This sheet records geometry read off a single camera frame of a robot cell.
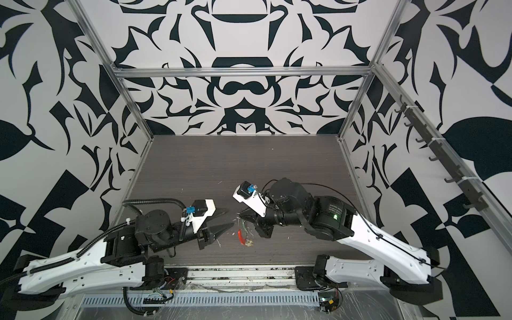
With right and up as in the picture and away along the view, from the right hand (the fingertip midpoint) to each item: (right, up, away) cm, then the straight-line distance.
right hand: (241, 215), depth 56 cm
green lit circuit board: (+29, -35, +15) cm, 48 cm away
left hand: (-3, +1, 0) cm, 3 cm away
